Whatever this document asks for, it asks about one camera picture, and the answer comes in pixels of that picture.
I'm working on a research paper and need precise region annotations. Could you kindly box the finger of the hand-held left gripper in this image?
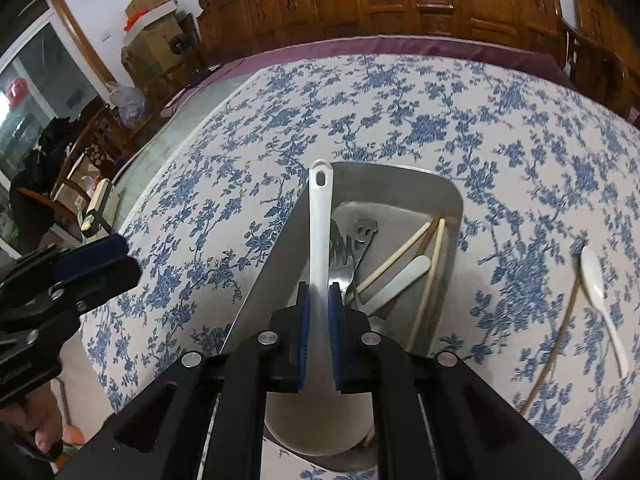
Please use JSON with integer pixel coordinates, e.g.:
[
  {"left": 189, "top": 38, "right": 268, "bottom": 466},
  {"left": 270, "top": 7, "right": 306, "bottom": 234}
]
[
  {"left": 0, "top": 234, "right": 129, "bottom": 307},
  {"left": 0, "top": 258, "right": 143, "bottom": 347}
]

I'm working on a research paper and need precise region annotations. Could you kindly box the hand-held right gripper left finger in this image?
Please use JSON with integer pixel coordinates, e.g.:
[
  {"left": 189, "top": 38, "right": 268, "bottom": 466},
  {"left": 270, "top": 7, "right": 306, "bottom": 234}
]
[{"left": 52, "top": 282, "right": 311, "bottom": 480}]

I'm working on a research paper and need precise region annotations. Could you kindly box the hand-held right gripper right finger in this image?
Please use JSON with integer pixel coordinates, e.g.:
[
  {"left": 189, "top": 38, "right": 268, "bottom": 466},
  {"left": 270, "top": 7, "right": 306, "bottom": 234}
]
[{"left": 328, "top": 282, "right": 583, "bottom": 480}]

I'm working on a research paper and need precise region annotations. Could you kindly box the metal fork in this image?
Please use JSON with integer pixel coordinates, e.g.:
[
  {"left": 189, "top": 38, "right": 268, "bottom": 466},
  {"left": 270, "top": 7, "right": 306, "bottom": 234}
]
[{"left": 329, "top": 217, "right": 357, "bottom": 306}]

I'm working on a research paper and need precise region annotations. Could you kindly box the white ceramic spoon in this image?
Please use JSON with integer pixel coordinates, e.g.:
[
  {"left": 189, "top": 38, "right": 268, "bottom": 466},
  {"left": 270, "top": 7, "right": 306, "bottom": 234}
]
[
  {"left": 360, "top": 255, "right": 432, "bottom": 314},
  {"left": 579, "top": 245, "right": 629, "bottom": 378}
]

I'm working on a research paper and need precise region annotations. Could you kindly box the white plastic rice paddle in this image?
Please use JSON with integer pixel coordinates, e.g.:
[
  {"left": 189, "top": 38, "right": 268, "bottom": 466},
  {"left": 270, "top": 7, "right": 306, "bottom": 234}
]
[{"left": 264, "top": 158, "right": 377, "bottom": 457}]

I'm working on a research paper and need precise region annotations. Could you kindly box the cream chopstick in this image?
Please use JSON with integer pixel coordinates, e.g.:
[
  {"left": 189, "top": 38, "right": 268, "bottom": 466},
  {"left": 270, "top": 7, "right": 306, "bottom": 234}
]
[
  {"left": 356, "top": 220, "right": 434, "bottom": 295},
  {"left": 405, "top": 217, "right": 447, "bottom": 353}
]

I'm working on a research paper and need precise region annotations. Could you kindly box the slotted metal spoon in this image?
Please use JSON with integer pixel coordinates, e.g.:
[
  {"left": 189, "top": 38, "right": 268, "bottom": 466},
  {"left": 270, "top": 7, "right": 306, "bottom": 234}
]
[{"left": 345, "top": 217, "right": 379, "bottom": 306}]

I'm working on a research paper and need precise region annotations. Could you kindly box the brown wooden chopstick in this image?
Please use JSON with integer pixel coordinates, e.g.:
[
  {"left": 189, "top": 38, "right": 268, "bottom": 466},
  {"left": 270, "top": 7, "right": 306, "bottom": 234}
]
[
  {"left": 519, "top": 275, "right": 583, "bottom": 416},
  {"left": 414, "top": 214, "right": 444, "bottom": 256}
]

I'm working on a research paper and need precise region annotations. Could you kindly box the metal tray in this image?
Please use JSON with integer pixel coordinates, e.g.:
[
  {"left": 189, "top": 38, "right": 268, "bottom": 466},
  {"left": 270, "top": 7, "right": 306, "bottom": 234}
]
[{"left": 220, "top": 161, "right": 464, "bottom": 473}]

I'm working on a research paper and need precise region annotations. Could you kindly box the person's left hand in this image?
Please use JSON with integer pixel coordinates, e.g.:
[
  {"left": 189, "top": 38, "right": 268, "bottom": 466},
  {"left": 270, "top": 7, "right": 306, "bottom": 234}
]
[{"left": 0, "top": 385, "right": 64, "bottom": 454}]

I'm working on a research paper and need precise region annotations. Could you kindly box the small wooden stool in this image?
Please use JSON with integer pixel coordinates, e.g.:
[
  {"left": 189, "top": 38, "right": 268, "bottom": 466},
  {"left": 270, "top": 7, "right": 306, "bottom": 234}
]
[{"left": 80, "top": 177, "right": 122, "bottom": 239}]

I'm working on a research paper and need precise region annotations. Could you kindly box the wooden chair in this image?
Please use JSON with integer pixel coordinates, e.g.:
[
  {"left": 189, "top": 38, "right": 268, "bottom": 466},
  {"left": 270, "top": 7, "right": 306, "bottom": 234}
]
[{"left": 15, "top": 105, "right": 127, "bottom": 227}]

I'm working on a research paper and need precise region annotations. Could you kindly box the black clothing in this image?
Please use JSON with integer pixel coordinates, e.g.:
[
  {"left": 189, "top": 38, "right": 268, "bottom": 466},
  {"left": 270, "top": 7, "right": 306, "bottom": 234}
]
[{"left": 10, "top": 117, "right": 82, "bottom": 257}]

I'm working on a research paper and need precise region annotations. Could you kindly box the clear plastic bag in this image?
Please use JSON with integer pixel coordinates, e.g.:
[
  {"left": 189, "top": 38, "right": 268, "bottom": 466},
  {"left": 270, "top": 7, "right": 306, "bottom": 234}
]
[{"left": 107, "top": 85, "right": 149, "bottom": 132}]

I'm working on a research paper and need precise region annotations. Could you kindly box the red paper decoration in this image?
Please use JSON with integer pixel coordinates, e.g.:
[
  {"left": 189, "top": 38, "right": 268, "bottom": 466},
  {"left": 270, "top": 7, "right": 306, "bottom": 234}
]
[{"left": 2, "top": 80, "right": 29, "bottom": 109}]

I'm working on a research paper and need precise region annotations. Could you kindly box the glass sliding door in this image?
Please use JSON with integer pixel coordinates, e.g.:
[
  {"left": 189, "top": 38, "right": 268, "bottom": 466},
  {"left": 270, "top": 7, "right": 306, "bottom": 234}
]
[{"left": 0, "top": 0, "right": 109, "bottom": 182}]

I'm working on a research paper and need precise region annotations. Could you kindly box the large cardboard box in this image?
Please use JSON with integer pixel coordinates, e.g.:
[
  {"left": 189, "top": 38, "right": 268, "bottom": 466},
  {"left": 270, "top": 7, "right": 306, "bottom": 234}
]
[{"left": 121, "top": 20, "right": 194, "bottom": 92}]

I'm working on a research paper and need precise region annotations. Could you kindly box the blue floral tablecloth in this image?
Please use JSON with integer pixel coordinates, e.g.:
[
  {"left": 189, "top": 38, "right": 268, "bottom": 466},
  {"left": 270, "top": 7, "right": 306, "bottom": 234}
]
[{"left": 80, "top": 52, "right": 640, "bottom": 480}]

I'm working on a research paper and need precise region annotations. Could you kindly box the white flat box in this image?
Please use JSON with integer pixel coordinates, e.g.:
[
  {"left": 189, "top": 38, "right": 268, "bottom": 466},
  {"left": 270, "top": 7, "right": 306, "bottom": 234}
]
[{"left": 122, "top": 2, "right": 179, "bottom": 37}]

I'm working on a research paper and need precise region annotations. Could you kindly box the purple cloth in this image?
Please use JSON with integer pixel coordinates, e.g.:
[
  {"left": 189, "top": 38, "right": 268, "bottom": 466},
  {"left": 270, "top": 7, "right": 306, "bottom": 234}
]
[{"left": 162, "top": 35, "right": 576, "bottom": 111}]

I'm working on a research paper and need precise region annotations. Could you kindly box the carved wooden bench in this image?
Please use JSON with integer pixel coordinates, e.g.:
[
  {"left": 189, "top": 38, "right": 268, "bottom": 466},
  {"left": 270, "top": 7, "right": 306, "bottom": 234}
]
[{"left": 195, "top": 0, "right": 566, "bottom": 69}]

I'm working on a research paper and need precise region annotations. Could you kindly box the carved wooden armchair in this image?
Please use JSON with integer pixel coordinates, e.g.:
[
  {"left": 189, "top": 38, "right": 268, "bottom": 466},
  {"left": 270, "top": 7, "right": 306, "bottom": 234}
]
[{"left": 562, "top": 0, "right": 640, "bottom": 127}]

